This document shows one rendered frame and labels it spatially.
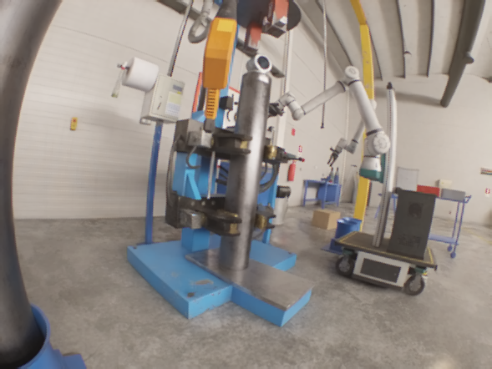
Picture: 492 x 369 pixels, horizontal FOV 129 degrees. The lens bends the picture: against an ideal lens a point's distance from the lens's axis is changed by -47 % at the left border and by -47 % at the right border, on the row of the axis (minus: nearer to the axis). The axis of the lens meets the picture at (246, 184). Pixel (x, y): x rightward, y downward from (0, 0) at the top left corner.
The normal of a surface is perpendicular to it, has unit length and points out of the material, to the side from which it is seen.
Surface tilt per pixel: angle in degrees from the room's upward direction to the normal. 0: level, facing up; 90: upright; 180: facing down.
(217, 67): 142
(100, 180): 90
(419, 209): 90
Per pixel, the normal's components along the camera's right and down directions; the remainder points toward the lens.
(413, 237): -0.69, -0.05
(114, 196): 0.77, 0.13
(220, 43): 0.11, 0.06
